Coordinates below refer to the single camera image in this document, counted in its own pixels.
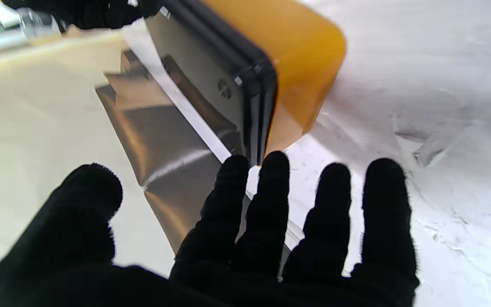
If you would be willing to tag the black tissue box base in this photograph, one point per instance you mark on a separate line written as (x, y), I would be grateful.
(228, 72)

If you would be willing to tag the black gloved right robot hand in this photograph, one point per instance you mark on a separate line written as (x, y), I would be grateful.
(88, 13)

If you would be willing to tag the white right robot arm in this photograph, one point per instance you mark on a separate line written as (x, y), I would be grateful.
(32, 25)

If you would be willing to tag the orange plastic tissue box cover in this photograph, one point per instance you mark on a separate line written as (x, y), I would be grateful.
(301, 64)

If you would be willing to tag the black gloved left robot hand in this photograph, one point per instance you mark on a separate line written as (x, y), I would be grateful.
(228, 264)

